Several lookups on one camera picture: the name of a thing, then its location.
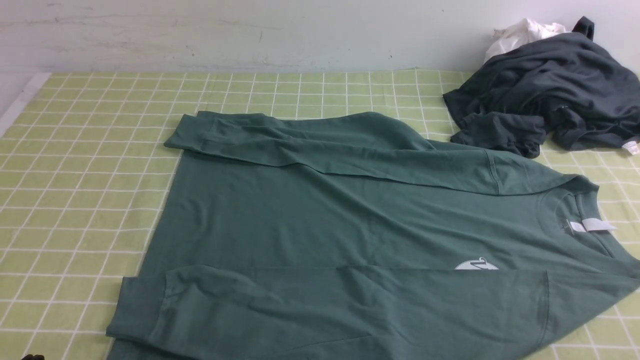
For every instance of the green long-sleeved shirt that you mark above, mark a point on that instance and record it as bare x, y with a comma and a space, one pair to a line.
355, 238

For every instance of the green checkered tablecloth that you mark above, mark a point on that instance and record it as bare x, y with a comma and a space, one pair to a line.
85, 175

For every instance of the white crumpled cloth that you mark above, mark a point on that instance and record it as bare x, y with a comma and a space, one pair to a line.
521, 33

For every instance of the dark grey crumpled garment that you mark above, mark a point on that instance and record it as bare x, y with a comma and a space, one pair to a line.
565, 87

